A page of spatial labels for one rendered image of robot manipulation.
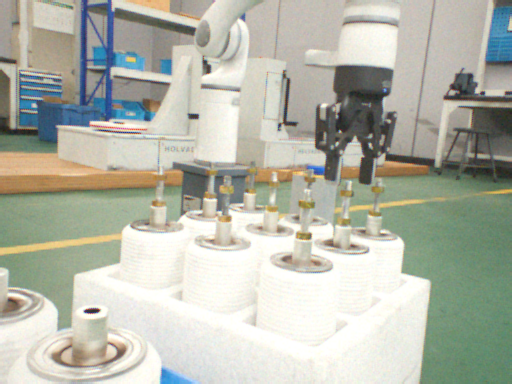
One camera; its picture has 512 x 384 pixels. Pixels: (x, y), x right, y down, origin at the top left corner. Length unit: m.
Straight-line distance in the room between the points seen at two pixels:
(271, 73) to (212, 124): 2.36
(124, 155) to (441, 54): 4.47
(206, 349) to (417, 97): 5.99
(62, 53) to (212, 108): 6.05
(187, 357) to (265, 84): 2.92
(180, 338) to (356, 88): 0.38
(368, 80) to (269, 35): 7.43
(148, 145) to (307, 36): 5.04
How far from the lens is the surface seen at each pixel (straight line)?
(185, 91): 3.16
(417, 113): 6.48
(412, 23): 6.69
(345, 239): 0.71
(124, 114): 5.81
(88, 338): 0.37
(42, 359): 0.38
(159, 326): 0.68
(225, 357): 0.62
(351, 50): 0.68
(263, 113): 3.46
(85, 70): 6.21
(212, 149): 1.16
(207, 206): 0.83
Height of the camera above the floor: 0.42
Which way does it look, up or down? 8 degrees down
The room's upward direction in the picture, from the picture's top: 5 degrees clockwise
